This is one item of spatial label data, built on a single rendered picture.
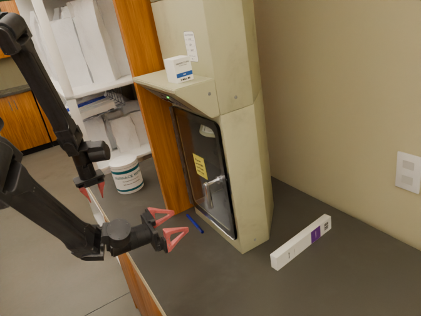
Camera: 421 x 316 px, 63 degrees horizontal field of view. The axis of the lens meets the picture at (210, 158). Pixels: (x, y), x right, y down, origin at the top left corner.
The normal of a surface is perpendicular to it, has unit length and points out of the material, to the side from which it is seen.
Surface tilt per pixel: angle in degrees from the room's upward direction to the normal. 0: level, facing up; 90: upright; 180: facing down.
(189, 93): 90
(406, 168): 90
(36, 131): 90
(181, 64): 90
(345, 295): 0
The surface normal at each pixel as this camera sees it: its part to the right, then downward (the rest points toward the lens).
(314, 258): -0.16, -0.90
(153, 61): 0.50, 0.28
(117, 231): 0.21, -0.56
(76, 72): 0.11, 0.44
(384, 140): -0.85, 0.34
